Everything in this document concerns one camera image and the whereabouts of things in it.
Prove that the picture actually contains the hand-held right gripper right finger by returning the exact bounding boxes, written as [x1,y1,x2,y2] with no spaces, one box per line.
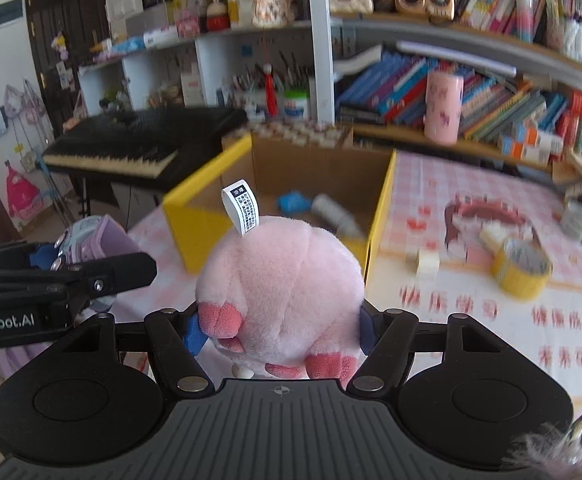
[346,300,522,401]

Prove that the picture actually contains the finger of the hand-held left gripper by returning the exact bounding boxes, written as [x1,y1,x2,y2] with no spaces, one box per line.
[0,252,158,321]
[0,241,72,271]

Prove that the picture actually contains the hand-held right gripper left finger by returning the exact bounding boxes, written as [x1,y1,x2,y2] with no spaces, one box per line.
[53,307,217,402]

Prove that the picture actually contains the purple toy car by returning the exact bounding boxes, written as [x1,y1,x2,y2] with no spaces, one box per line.
[53,214,142,311]

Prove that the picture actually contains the yellow cardboard box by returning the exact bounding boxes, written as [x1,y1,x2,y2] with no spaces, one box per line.
[163,132,397,286]

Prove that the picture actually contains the white staple box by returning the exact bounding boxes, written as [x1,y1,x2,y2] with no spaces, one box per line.
[416,250,441,281]

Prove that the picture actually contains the pink plush toy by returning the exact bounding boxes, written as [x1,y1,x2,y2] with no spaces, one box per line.
[195,177,368,392]

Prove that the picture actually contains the white spray bottle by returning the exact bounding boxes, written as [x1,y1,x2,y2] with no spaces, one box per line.
[311,194,365,237]

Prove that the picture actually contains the blue packet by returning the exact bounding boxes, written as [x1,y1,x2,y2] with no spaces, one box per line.
[278,191,315,214]

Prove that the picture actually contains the pink hanging dress ornament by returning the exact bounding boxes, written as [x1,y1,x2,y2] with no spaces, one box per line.
[3,160,42,221]

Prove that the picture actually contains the black keyboard piano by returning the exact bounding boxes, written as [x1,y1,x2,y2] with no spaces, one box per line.
[41,107,249,191]

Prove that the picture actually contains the yellow tape roll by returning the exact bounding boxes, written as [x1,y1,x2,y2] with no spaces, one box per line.
[491,237,553,302]

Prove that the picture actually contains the wooden chess box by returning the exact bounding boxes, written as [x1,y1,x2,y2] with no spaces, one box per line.
[221,121,354,151]

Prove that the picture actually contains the dark wooden door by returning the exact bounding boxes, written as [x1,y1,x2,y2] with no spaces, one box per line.
[23,0,112,131]

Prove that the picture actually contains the pink sticker cylinder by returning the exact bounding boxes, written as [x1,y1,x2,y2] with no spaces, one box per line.
[423,71,464,146]

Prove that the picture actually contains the fuzzy pompom with silver bead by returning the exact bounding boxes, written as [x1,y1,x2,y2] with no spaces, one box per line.
[511,405,582,480]

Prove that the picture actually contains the red tassel pendant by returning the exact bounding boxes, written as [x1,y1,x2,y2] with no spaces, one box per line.
[265,64,280,117]

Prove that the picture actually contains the white labelled jar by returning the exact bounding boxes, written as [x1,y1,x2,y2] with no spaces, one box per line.
[283,89,311,121]

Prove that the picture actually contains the clear printed tape roll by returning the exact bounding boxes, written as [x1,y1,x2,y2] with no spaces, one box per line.
[561,200,582,241]

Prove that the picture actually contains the row of colourful books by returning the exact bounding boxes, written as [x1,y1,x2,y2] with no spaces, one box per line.
[336,45,582,161]

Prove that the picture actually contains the red round doll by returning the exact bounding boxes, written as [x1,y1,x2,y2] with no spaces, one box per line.
[206,0,231,31]

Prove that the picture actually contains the wooden retro radio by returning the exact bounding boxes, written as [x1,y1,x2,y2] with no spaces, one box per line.
[395,0,456,22]

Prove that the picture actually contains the white pen holder box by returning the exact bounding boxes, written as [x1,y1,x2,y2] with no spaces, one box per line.
[564,15,582,59]

